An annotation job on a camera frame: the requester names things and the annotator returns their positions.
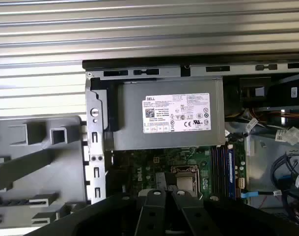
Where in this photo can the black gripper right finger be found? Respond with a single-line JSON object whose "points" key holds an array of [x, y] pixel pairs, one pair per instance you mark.
{"points": [[188, 216]]}

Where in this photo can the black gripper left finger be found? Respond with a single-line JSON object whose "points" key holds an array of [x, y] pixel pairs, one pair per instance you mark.
{"points": [[151, 216]]}

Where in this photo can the RAM slot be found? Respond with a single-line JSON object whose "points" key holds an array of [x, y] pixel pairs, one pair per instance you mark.
{"points": [[219, 172], [213, 172], [224, 172]]}

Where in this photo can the dark blue RAM stick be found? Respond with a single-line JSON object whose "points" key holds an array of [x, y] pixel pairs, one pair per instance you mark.
{"points": [[231, 172]]}

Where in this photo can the silver CPU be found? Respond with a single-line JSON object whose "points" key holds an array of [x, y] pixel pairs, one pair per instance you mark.
{"points": [[184, 180]]}

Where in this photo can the CPU socket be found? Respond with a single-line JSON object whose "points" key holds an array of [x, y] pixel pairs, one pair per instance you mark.
{"points": [[173, 169]]}

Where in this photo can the green motherboard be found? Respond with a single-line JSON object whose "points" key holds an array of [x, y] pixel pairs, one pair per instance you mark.
{"points": [[129, 167]]}

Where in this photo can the grey power supply unit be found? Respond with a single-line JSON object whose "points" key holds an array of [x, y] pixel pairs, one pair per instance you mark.
{"points": [[129, 137]]}

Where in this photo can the black open PC case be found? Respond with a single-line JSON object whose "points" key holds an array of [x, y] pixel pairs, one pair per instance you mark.
{"points": [[95, 137]]}

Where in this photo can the grey parts rack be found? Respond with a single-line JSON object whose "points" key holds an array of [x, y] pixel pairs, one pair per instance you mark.
{"points": [[70, 159]]}

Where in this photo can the white power connector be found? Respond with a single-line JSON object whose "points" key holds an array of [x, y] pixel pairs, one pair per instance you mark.
{"points": [[295, 135]]}

